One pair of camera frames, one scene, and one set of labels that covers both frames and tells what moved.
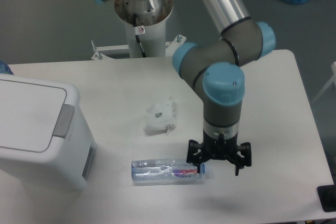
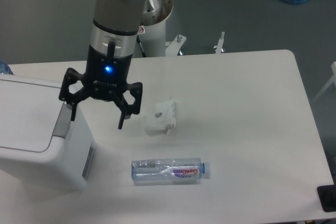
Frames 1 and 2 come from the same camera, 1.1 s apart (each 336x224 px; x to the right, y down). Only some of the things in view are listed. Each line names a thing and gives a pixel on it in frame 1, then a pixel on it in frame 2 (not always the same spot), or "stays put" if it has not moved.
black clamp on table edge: [327, 194] stays put
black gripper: [214, 149] -> [105, 78]
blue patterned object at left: [4, 68] stays put
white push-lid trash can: [46, 143] stays put
